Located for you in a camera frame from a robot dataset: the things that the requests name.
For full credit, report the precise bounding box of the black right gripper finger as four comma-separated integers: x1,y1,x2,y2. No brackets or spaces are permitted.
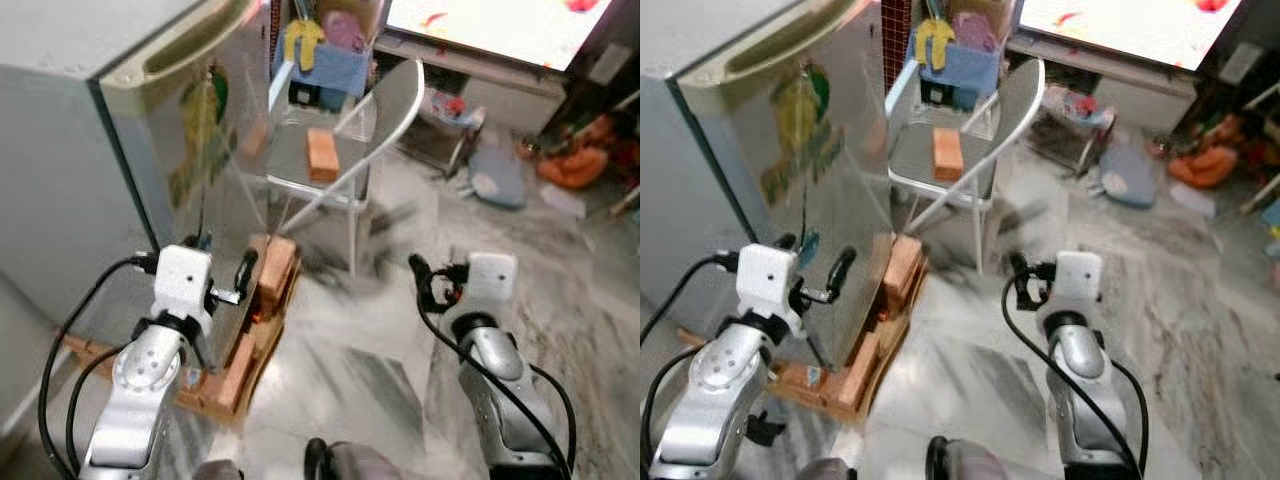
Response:
1006,252,1032,311
408,254,435,313

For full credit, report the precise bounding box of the orange cloth heap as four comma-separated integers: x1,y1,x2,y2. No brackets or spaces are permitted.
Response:
536,118,613,190
1167,116,1243,190

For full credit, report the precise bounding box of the pink cloth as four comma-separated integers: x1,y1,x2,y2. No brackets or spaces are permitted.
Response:
955,9,1002,54
324,9,368,53

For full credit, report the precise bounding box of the green yellow door sticker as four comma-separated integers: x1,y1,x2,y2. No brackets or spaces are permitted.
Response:
760,62,843,209
168,64,232,213

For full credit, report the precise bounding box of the orange brick fridge base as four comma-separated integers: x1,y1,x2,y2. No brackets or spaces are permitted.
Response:
65,234,303,423
680,234,928,413

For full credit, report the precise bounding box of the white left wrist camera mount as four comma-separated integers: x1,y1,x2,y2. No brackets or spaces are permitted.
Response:
737,244,804,335
153,244,214,337

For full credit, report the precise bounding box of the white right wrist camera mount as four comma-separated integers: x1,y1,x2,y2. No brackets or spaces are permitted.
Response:
1054,250,1104,314
466,252,519,317

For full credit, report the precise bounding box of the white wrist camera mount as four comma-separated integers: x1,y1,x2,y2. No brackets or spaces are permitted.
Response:
737,244,804,335
153,244,214,337
466,252,519,317
1054,250,1104,314

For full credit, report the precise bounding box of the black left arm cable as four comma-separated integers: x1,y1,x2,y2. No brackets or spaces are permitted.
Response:
37,256,159,479
640,252,741,479

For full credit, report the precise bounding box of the bright television screen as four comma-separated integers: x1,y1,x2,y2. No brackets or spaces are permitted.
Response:
1017,0,1243,72
384,0,613,72

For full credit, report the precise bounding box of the orange brick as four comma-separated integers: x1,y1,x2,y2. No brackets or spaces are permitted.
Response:
307,127,342,184
931,127,965,184

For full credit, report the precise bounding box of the grey fridge body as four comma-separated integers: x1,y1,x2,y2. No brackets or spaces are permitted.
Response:
0,0,201,336
640,0,793,313

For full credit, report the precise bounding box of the red checked curtain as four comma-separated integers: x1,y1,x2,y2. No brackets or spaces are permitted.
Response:
882,0,914,97
267,0,284,73

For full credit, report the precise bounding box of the grey right robot leg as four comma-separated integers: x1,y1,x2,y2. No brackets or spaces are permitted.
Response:
304,437,403,480
924,435,1009,480

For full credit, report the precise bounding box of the blue grey cushion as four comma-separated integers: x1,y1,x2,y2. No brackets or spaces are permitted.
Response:
1099,147,1160,210
469,148,529,210

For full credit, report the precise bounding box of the yellow cloth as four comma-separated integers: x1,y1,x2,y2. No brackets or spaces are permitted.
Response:
283,18,327,72
915,17,957,72

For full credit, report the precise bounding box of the blue storage box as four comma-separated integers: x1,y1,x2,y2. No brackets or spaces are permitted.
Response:
914,40,1002,102
274,40,372,102

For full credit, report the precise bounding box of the grey left robot leg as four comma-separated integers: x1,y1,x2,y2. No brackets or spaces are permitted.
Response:
798,457,853,480

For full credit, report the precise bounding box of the grey robot leg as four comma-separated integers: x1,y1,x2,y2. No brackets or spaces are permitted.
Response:
798,457,853,480
924,435,1009,480
304,437,403,480

